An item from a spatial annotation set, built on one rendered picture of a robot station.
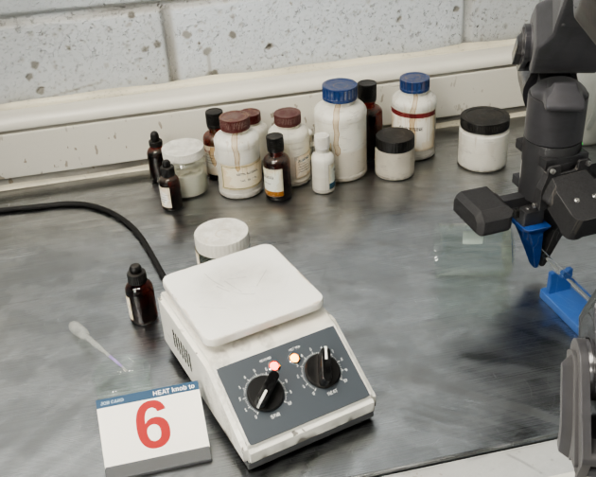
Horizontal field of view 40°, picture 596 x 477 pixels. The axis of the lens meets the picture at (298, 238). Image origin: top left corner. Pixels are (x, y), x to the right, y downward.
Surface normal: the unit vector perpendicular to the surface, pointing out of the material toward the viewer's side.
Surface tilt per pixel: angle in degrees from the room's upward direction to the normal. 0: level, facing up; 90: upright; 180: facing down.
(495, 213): 46
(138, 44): 90
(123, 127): 90
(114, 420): 40
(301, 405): 30
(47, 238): 0
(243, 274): 0
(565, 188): 22
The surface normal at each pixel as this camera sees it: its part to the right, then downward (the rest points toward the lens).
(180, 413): 0.11, -0.33
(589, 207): 0.05, -0.60
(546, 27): -0.92, -0.14
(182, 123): 0.22, 0.50
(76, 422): -0.05, -0.85
